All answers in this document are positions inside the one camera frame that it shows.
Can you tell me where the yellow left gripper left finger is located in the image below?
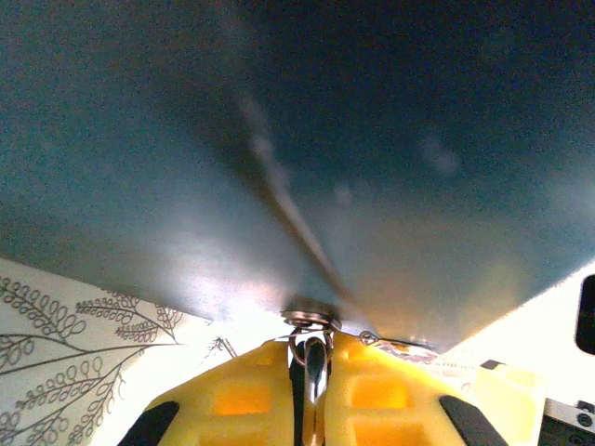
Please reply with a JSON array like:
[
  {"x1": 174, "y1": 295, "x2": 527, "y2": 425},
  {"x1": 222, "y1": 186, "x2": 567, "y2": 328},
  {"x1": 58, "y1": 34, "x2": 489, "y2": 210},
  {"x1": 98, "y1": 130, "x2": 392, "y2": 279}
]
[{"x1": 118, "y1": 338, "x2": 304, "y2": 446}]

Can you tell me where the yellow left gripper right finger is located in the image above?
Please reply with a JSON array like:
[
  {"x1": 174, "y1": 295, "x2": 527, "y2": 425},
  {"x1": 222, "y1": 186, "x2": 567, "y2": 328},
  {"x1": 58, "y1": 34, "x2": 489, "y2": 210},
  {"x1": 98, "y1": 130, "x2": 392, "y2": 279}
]
[{"x1": 320, "y1": 332, "x2": 510, "y2": 446}]

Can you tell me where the floral patterned tablecloth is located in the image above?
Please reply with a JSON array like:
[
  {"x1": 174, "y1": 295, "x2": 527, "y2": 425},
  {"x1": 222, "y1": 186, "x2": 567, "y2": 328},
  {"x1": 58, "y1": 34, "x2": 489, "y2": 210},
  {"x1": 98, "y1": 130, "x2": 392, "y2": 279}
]
[{"x1": 0, "y1": 257, "x2": 595, "y2": 446}]

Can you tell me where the teal painted tin box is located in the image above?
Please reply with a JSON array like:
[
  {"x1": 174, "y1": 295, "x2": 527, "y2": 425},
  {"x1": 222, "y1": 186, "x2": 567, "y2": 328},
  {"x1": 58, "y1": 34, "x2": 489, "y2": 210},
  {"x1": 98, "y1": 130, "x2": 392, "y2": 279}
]
[{"x1": 0, "y1": 0, "x2": 595, "y2": 355}]

